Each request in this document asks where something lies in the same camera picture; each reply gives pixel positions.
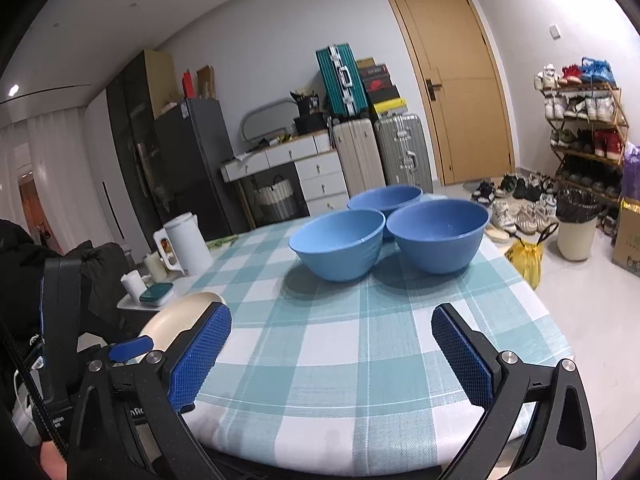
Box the yellow plastic bag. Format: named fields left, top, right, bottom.
left=504, top=222, right=560, bottom=291

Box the grey white woven basket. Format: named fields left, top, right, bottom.
left=252, top=175, right=301, bottom=223

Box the white bin black liner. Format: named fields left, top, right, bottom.
left=555, top=189, right=601, bottom=262

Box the shelved shoes collection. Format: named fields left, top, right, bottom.
left=534, top=58, right=631, bottom=201

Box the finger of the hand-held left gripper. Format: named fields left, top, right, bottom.
left=109, top=336, right=155, bottom=362

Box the teal white checked tablecloth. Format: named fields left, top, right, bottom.
left=177, top=195, right=576, bottom=473

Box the black bag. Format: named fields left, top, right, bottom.
left=291, top=89, right=328, bottom=136

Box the black cable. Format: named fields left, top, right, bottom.
left=0, top=320, right=68, bottom=456

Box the wooden door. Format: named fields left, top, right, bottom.
left=382, top=0, right=516, bottom=187

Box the white drawer dresser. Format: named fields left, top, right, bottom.
left=220, top=130, right=351, bottom=218

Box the teal suitcase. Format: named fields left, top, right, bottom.
left=315, top=44, right=371, bottom=118

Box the brown cardboard carton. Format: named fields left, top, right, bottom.
left=196, top=65, right=216, bottom=101

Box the wooden shoe rack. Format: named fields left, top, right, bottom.
left=535, top=60, right=632, bottom=226

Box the beige suitcase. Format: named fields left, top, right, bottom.
left=331, top=119, right=387, bottom=198

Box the purple bag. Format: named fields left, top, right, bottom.
left=620, top=142, right=640, bottom=201

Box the plain black shoe box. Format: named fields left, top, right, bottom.
left=367, top=85, right=401, bottom=107

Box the dark glass wardrobe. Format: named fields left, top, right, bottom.
left=106, top=50, right=178, bottom=261

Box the cream round plate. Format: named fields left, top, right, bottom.
left=137, top=291, right=227, bottom=356

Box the oval mirror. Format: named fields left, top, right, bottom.
left=240, top=100, right=301, bottom=143

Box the black shoe box red print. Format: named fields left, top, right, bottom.
left=361, top=65, right=393, bottom=92

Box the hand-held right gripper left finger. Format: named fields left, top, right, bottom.
left=70, top=301, right=233, bottom=480

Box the blue bowl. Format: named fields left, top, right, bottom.
left=346, top=185, right=423, bottom=243
left=386, top=199, right=490, bottom=275
left=288, top=208, right=387, bottom=282

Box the teal flat box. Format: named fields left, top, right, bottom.
left=139, top=281, right=175, bottom=306

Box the silver suitcase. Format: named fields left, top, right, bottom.
left=374, top=112, right=435, bottom=192

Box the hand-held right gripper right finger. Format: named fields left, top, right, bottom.
left=431, top=302, right=598, bottom=480

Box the yellow black shoe box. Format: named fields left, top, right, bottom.
left=370, top=99, right=408, bottom=121

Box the person's left hand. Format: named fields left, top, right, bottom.
left=40, top=442, right=68, bottom=480

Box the white jar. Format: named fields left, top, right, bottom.
left=143, top=252, right=168, bottom=283

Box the white curtain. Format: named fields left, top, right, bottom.
left=0, top=107, right=108, bottom=261

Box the white cup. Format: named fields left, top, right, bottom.
left=120, top=270, right=148, bottom=301

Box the white electric kettle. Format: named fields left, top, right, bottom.
left=152, top=212, right=215, bottom=277

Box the dark grey fridge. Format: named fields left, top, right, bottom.
left=152, top=99, right=251, bottom=243

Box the cardboard box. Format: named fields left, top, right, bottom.
left=611, top=199, right=640, bottom=278

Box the white wardrobe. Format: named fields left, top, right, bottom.
left=82, top=92, right=128, bottom=248

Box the black puffy jacket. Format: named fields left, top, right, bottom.
left=0, top=217, right=133, bottom=361

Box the group of loose sneakers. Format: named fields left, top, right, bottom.
left=470, top=172, right=558, bottom=236

